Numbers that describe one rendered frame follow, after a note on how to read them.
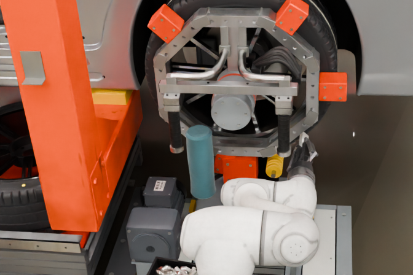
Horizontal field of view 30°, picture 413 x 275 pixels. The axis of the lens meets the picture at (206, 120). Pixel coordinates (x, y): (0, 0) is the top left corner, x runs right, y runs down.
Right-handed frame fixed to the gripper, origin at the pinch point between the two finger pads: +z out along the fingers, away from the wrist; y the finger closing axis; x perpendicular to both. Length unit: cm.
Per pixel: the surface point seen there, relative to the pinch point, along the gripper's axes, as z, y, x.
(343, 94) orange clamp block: -2.5, 23.2, 5.5
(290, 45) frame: -2.5, 23.8, 30.2
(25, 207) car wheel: -19, -84, 55
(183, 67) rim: 8.0, -13.0, 46.0
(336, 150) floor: 84, -36, -54
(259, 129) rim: 7.9, -12.4, 10.5
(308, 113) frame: -2.8, 10.3, 8.1
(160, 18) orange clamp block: -3, 1, 65
